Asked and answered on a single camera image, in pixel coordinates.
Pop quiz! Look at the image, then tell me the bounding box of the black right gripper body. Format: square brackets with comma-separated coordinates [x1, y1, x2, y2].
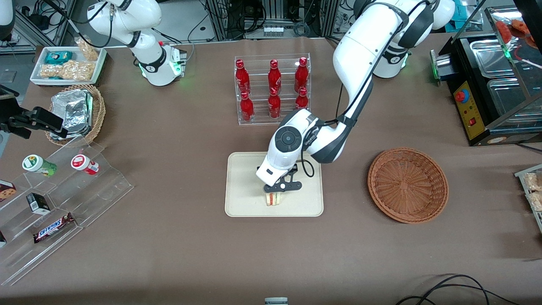
[0, 84, 33, 127]

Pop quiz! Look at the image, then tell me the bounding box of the cream plastic tray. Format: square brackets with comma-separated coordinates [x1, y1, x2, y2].
[224, 151, 324, 218]

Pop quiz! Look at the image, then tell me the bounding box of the white wire snack rack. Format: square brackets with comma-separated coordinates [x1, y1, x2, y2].
[514, 164, 542, 234]

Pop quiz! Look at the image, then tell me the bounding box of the round brown wicker basket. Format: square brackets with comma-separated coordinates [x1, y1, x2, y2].
[367, 147, 449, 224]

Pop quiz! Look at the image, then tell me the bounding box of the black cable on table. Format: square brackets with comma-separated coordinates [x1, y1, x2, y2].
[395, 274, 522, 305]

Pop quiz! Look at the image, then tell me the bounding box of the red yogurt cup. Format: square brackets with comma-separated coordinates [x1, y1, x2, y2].
[70, 154, 100, 176]

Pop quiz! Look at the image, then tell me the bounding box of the small black box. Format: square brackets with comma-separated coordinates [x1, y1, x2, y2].
[26, 192, 52, 215]

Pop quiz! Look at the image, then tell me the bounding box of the clear acrylic bottle rack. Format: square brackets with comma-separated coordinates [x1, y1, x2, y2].
[234, 53, 312, 126]

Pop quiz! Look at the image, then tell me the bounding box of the dark equipment rack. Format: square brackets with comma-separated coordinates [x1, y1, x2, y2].
[206, 0, 340, 41]

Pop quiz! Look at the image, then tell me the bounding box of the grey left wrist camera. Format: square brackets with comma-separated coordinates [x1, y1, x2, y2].
[263, 181, 303, 194]

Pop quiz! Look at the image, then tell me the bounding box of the metal cylinder with green light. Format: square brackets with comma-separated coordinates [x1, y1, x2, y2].
[429, 49, 452, 86]

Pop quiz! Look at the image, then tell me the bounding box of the steel food pan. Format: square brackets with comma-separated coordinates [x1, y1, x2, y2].
[486, 78, 542, 122]
[469, 39, 520, 80]

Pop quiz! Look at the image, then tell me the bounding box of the light wicker basket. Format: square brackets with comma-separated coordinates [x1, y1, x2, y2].
[44, 84, 106, 147]

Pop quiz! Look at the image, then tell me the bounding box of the brown cookie box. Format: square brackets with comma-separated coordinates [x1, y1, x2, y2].
[0, 180, 18, 203]

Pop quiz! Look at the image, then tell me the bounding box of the white rectangular snack tray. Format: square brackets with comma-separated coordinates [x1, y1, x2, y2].
[30, 45, 108, 87]

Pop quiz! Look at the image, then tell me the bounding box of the large clear nut bag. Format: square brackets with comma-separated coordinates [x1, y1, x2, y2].
[39, 60, 96, 81]

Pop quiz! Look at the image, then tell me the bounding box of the foil wrapped package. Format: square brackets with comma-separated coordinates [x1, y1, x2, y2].
[50, 89, 94, 141]

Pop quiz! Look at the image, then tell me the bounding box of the black food warmer appliance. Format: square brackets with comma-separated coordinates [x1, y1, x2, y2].
[430, 0, 542, 147]

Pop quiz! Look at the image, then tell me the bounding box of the snickers chocolate bar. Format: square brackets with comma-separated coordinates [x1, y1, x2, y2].
[33, 213, 76, 244]

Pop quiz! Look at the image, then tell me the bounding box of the red cola bottle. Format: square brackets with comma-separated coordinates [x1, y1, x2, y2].
[295, 87, 310, 111]
[294, 57, 309, 92]
[235, 59, 251, 95]
[268, 59, 282, 92]
[268, 88, 282, 120]
[240, 91, 255, 124]

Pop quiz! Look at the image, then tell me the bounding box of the small clear nut bag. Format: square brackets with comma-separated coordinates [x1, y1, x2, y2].
[75, 36, 100, 61]

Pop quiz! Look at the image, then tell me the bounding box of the teal snack packet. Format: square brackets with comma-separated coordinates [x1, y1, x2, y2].
[44, 51, 74, 65]

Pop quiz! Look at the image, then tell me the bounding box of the green yogurt cup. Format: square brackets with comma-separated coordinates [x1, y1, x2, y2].
[22, 154, 58, 177]

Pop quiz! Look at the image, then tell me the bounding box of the clear acrylic stepped stand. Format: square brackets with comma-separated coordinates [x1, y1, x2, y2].
[0, 136, 135, 287]

